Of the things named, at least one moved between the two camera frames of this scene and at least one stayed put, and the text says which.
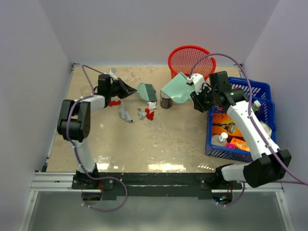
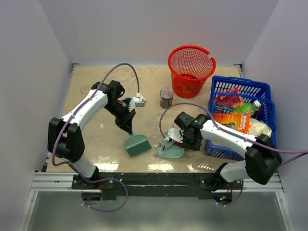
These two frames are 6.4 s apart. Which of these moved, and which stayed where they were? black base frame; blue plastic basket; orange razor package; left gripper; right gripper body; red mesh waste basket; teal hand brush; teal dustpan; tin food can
Moved: left gripper; teal hand brush; teal dustpan; right gripper body
Stayed: black base frame; red mesh waste basket; blue plastic basket; tin food can; orange razor package
